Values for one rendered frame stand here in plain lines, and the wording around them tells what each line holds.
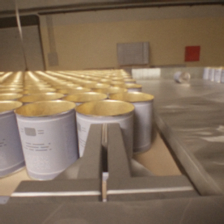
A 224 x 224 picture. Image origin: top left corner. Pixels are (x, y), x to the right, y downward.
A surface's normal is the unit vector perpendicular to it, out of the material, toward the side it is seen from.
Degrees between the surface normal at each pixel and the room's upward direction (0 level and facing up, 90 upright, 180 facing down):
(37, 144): 90
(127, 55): 90
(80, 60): 90
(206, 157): 0
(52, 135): 91
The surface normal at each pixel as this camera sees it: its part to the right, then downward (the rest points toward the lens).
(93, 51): -0.04, 0.29
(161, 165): -0.01, -0.96
